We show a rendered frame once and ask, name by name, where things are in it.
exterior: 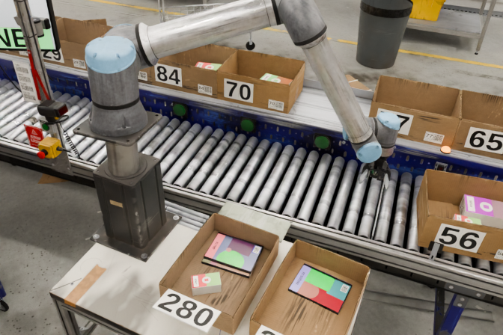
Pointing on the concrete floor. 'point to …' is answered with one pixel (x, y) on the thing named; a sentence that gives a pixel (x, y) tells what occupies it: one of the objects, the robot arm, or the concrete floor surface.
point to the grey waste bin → (382, 28)
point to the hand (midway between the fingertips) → (373, 185)
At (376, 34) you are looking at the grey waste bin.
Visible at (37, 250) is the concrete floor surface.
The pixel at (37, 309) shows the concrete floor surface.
